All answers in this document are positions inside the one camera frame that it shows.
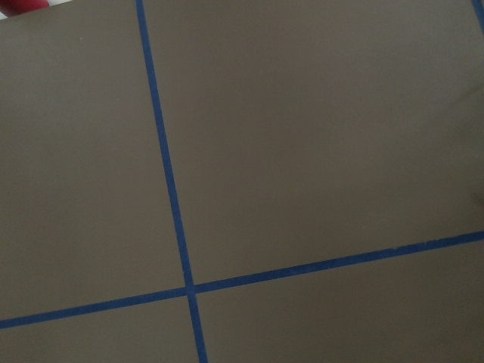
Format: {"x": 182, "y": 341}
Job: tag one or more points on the red bottle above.
{"x": 16, "y": 7}

